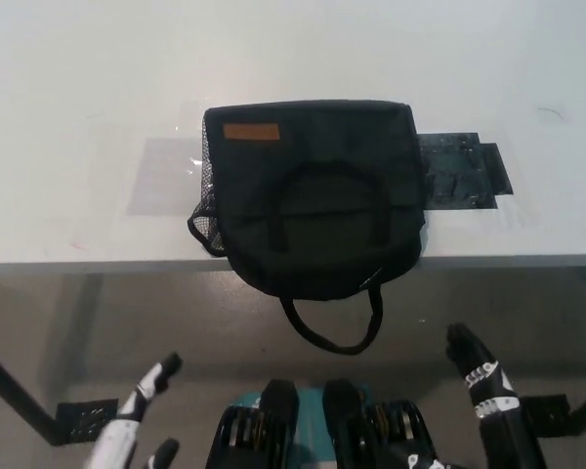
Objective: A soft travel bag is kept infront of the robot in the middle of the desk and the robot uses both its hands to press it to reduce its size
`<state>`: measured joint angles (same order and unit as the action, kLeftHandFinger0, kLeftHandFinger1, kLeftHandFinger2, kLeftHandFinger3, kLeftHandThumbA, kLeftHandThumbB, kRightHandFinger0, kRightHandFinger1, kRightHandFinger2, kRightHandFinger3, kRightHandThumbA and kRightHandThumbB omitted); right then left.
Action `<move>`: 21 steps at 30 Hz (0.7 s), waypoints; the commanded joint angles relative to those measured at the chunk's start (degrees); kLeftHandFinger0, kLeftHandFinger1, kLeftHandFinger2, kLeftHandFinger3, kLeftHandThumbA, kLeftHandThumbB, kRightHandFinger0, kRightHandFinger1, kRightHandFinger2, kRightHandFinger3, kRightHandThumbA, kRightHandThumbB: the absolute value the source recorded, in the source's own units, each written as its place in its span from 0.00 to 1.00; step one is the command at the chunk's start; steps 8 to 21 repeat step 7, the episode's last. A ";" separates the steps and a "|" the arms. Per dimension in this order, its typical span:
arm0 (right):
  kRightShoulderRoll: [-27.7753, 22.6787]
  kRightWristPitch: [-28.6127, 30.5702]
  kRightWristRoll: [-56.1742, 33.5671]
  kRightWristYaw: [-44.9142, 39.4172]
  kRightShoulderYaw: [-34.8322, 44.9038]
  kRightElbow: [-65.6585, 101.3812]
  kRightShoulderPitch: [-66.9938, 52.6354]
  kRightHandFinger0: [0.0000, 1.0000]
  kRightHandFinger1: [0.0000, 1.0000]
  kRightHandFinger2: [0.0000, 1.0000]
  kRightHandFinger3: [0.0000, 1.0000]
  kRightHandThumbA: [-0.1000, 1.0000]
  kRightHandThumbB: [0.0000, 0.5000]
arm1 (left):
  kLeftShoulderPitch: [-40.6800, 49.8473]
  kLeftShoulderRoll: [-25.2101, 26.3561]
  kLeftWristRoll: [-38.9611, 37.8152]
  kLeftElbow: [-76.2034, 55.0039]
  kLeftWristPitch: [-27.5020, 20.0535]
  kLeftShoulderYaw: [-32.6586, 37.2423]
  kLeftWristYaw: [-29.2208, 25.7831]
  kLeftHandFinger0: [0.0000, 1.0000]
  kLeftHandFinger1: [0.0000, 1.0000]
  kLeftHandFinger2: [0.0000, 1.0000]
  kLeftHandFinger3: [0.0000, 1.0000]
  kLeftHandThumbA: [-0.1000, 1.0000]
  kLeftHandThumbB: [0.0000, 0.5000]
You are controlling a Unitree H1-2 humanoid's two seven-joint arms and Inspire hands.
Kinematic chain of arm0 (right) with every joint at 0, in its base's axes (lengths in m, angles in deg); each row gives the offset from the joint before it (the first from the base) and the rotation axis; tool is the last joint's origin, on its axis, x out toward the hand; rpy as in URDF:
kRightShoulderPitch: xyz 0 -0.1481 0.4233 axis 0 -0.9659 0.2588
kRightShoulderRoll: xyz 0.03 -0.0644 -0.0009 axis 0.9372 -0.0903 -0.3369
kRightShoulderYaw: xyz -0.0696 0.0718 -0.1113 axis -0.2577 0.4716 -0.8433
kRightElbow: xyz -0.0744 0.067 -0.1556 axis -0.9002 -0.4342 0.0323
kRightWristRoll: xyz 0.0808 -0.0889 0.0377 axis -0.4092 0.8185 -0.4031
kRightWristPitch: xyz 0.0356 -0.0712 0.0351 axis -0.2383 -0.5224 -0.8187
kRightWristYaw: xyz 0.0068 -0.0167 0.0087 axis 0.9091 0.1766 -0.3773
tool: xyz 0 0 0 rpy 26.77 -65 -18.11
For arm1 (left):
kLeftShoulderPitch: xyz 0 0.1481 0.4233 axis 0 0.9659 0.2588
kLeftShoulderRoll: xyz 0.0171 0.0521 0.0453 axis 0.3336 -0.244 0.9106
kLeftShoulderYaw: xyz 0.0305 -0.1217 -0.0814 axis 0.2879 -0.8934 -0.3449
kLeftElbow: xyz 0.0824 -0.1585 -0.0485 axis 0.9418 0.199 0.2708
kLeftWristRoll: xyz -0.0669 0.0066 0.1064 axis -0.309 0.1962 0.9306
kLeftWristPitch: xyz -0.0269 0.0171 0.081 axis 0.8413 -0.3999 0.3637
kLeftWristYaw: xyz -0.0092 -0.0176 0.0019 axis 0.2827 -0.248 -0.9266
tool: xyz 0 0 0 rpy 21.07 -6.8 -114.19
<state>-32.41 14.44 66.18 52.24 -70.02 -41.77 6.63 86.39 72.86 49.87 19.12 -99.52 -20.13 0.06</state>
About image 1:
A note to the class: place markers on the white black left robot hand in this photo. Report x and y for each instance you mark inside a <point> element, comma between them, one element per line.
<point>117,435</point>

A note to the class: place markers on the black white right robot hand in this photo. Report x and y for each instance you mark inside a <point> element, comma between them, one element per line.
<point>498,420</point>

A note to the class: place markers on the black soft travel bag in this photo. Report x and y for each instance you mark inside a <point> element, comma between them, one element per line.
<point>317,205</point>

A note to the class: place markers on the black teal robot torso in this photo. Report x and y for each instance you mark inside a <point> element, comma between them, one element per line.
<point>278,430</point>

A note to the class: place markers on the large black tape patch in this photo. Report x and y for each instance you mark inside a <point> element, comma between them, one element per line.
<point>451,171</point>

